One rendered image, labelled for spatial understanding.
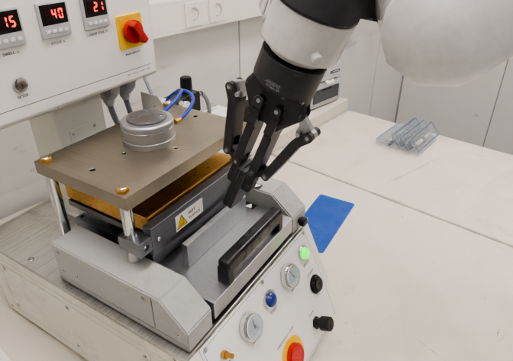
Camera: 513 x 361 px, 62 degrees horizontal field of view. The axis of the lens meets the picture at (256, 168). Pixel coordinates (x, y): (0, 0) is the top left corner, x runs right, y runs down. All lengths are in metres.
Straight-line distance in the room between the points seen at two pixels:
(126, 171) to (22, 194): 0.71
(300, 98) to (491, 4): 0.20
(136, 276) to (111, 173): 0.14
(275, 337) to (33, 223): 0.47
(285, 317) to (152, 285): 0.25
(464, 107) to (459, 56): 2.71
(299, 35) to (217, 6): 1.06
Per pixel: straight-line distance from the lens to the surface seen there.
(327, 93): 1.66
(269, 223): 0.65
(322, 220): 1.10
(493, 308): 0.98
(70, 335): 0.82
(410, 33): 0.35
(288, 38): 0.43
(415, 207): 1.20
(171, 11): 1.35
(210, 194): 0.65
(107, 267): 0.62
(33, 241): 0.83
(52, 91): 0.71
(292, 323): 0.75
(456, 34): 0.35
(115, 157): 0.64
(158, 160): 0.61
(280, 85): 0.46
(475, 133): 3.10
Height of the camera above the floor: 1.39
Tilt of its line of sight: 30 degrees down
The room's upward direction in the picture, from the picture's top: straight up
